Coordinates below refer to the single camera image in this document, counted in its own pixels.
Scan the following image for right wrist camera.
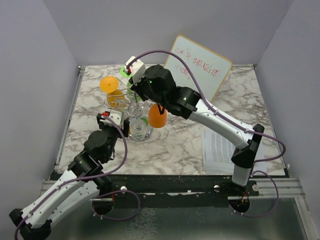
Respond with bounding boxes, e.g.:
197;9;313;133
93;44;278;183
124;55;146;85

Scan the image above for aluminium table edge rail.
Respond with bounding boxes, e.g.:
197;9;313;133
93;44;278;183
27;65;316;240

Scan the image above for yellow framed whiteboard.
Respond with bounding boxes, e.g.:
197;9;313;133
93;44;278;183
164;35;233;102

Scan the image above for orange wine glass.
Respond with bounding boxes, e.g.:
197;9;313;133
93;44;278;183
148;104;167;128
99;76;125;109

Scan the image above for black front mounting rail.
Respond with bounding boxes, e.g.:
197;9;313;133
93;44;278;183
57;174;261;208

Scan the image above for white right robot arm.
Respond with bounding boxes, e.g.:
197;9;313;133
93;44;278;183
129;64;265;196

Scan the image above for clear wine glass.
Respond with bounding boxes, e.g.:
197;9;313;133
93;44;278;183
114;96;128;109
128;106;151;142

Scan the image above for printed paper sheets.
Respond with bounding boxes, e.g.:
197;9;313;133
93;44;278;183
201;128;268;175

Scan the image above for green wine glass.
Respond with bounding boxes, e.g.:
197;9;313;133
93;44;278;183
118;66;136;99

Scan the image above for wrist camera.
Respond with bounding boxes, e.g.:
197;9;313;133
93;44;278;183
124;55;146;85
101;109;124;129

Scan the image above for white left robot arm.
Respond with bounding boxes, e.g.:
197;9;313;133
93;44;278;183
9;110;130;240

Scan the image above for chrome wine glass rack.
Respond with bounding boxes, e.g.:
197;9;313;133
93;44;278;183
104;82;153;142

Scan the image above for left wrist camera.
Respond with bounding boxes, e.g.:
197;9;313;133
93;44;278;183
101;109;124;129

